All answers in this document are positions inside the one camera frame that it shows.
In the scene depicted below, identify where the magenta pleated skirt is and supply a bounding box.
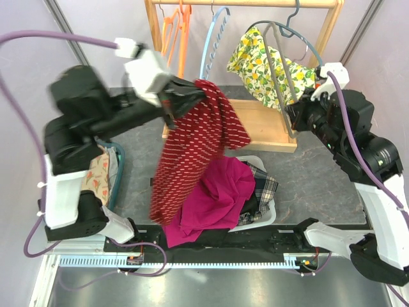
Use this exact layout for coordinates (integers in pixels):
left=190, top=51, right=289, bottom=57
left=163, top=157, right=255, bottom=248

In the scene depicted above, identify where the navy plaid skirt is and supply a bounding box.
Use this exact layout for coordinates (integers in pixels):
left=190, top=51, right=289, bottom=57
left=238, top=162, right=279, bottom=225

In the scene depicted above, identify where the blue grey hanger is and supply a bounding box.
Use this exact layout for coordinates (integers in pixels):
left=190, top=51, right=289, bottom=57
left=247, top=0, right=323, bottom=67

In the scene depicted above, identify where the tulip print cloth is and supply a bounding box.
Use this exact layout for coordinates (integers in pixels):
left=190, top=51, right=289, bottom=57
left=81, top=150, right=109, bottom=206

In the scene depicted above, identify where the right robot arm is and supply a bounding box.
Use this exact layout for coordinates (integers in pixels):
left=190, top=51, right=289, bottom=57
left=285, top=89, right=408, bottom=287

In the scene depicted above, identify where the white cable duct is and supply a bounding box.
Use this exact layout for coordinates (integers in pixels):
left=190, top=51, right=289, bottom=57
left=59, top=255, right=301, bottom=269

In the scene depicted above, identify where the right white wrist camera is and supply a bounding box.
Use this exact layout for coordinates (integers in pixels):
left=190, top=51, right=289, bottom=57
left=311, top=62, right=350, bottom=101

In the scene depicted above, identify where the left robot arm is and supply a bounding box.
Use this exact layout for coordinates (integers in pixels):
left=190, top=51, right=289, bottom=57
left=43, top=65, right=205, bottom=251

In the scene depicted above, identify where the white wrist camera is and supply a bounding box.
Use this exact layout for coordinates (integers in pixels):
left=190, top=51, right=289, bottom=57
left=114, top=38, right=172, bottom=107
left=311, top=62, right=350, bottom=101

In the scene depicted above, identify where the teal laundry basket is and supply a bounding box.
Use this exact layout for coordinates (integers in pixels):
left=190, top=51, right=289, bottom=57
left=96, top=139, right=125, bottom=211

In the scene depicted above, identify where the black pleated skirt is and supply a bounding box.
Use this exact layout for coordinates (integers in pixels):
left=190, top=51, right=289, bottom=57
left=191, top=191, right=272, bottom=250

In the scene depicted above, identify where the wooden clothes rack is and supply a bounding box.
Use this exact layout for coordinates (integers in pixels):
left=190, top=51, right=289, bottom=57
left=144, top=0, right=344, bottom=153

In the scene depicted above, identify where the light blue hanger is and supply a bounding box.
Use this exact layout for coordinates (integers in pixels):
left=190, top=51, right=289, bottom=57
left=199, top=1, right=231, bottom=80

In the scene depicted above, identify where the red polka dot skirt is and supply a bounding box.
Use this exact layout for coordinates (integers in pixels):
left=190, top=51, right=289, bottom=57
left=149, top=79, right=251, bottom=226

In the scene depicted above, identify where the lemon print skirt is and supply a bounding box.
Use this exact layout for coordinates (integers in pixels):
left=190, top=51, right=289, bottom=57
left=226, top=26, right=316, bottom=111

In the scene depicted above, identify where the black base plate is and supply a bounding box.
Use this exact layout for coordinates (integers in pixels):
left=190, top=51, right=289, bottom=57
left=104, top=225, right=327, bottom=262

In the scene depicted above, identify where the orange hanger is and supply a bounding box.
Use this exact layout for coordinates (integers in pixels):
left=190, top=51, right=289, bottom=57
left=159, top=4, right=181, bottom=67
left=178, top=1, right=192, bottom=79

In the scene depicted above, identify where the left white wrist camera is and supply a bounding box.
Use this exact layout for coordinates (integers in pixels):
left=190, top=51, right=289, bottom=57
left=114, top=38, right=172, bottom=107

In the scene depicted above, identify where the white perforated basket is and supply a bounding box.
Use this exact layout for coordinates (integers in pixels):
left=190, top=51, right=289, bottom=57
left=230, top=155, right=276, bottom=232

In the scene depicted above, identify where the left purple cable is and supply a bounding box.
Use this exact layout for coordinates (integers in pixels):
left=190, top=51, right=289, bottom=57
left=0, top=29, right=167, bottom=291

